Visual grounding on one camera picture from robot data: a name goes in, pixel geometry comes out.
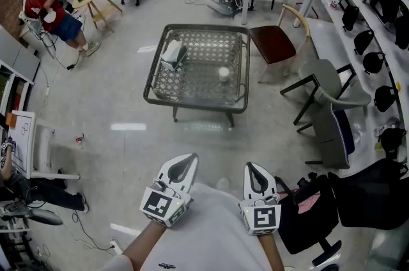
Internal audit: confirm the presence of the small white table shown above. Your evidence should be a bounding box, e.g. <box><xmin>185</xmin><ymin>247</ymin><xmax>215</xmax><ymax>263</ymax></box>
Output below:
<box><xmin>11</xmin><ymin>109</ymin><xmax>81</xmax><ymax>181</ymax></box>

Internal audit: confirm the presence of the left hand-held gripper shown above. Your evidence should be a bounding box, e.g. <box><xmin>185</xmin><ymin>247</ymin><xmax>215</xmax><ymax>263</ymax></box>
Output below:
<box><xmin>139</xmin><ymin>153</ymin><xmax>199</xmax><ymax>228</ymax></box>

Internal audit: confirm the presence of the person's right forearm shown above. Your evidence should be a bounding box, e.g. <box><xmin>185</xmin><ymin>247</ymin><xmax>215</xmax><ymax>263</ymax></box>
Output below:
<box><xmin>257</xmin><ymin>233</ymin><xmax>285</xmax><ymax>271</ymax></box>

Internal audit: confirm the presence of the white shelving rack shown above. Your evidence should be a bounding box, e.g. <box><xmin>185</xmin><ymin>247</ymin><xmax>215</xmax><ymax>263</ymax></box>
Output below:
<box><xmin>305</xmin><ymin>0</ymin><xmax>409</xmax><ymax>170</ymax></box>

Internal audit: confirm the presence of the white power strip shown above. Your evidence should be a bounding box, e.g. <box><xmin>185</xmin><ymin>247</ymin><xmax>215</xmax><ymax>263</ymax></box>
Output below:
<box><xmin>109</xmin><ymin>239</ymin><xmax>124</xmax><ymax>256</ymax></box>

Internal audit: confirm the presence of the shelf of black devices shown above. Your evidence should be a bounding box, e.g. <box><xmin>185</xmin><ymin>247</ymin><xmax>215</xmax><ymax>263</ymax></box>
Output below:
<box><xmin>314</xmin><ymin>0</ymin><xmax>409</xmax><ymax>165</ymax></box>

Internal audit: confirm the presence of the wicker glass-top coffee table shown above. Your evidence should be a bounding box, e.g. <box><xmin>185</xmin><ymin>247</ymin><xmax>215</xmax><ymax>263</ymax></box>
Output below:
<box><xmin>143</xmin><ymin>23</ymin><xmax>251</xmax><ymax>128</ymax></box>

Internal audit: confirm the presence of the black mesh chair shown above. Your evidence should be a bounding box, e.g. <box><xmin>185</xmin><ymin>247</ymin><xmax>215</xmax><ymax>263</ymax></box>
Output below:
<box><xmin>328</xmin><ymin>157</ymin><xmax>409</xmax><ymax>231</ymax></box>

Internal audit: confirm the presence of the person's left forearm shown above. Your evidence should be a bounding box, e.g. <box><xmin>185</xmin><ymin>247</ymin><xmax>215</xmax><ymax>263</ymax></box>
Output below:
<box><xmin>123</xmin><ymin>220</ymin><xmax>167</xmax><ymax>271</ymax></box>

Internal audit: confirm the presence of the pink cloth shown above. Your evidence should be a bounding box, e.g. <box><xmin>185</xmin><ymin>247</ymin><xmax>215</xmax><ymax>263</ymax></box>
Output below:
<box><xmin>297</xmin><ymin>194</ymin><xmax>321</xmax><ymax>213</ymax></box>

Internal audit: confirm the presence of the white tissue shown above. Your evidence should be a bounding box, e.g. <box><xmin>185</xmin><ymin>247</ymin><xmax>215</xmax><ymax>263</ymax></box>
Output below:
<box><xmin>161</xmin><ymin>38</ymin><xmax>183</xmax><ymax>63</ymax></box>

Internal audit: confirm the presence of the grey armchair black frame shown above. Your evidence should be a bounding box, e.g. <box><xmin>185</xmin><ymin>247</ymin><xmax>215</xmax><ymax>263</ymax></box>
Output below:
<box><xmin>280</xmin><ymin>58</ymin><xmax>373</xmax><ymax>135</ymax></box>

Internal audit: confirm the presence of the white cabinet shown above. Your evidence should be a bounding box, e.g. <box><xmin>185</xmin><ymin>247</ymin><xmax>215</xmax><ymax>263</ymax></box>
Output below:
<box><xmin>0</xmin><ymin>26</ymin><xmax>41</xmax><ymax>117</ymax></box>

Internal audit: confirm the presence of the brown seat wooden chair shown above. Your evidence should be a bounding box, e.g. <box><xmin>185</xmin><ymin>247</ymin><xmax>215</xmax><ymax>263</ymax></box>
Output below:
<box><xmin>248</xmin><ymin>4</ymin><xmax>311</xmax><ymax>84</ymax></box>

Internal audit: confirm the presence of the grey chair blue cushion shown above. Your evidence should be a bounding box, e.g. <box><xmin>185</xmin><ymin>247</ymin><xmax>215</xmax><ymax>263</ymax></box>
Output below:
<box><xmin>305</xmin><ymin>99</ymin><xmax>356</xmax><ymax>170</ymax></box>

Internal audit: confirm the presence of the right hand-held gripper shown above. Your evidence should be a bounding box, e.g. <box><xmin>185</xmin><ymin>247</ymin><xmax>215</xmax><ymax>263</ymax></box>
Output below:
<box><xmin>239</xmin><ymin>162</ymin><xmax>282</xmax><ymax>236</ymax></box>

